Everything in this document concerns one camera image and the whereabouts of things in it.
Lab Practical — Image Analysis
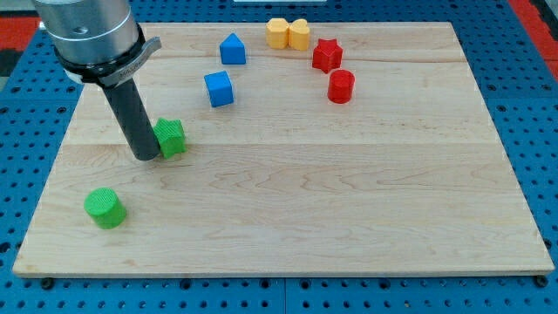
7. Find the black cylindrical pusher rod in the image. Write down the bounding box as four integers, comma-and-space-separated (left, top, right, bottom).
103, 78, 160, 161

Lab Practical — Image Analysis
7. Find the green star block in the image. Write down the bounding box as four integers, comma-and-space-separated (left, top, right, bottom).
153, 118, 187, 159

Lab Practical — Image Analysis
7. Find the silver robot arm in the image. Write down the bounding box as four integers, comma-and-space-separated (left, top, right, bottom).
33, 0, 161, 160

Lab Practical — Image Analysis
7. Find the blue cube block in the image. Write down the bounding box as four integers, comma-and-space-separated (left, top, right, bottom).
204, 71, 235, 107

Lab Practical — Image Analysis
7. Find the red star block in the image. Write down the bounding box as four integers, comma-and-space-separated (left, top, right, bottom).
312, 38, 344, 73

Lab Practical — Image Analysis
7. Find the green cylinder block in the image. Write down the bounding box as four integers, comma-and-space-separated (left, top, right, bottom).
84, 188, 126, 229

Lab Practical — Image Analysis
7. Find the blue triangular prism block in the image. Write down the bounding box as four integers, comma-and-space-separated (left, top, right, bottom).
219, 33, 246, 65

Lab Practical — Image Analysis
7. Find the yellow hexagon block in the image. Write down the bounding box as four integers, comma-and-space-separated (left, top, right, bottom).
265, 17, 289, 49

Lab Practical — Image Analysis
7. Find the yellow heart block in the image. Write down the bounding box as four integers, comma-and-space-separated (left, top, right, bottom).
289, 18, 310, 51

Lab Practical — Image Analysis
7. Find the red cylinder block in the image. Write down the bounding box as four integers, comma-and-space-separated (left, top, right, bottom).
327, 70, 356, 104

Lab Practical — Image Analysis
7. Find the wooden board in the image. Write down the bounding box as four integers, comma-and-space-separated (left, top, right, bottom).
13, 22, 554, 278

